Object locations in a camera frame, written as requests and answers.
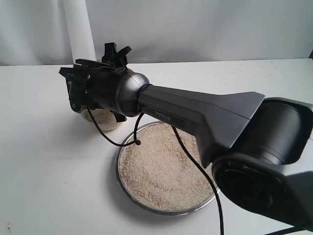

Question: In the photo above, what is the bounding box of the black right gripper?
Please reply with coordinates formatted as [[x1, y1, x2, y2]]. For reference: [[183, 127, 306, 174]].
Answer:
[[59, 43, 132, 122]]

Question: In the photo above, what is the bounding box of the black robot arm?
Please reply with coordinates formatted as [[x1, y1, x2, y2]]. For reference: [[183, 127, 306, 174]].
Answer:
[[59, 43, 313, 235]]

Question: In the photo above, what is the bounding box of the cream ceramic rice bowl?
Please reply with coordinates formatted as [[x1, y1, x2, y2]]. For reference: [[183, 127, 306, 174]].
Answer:
[[91, 109, 123, 131]]

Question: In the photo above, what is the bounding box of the round metal rice tray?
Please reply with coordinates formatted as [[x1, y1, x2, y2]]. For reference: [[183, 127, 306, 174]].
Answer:
[[115, 121, 215, 215]]

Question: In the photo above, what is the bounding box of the white rolled backdrop tube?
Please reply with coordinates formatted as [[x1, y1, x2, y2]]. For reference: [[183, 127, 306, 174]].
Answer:
[[62, 0, 97, 62]]

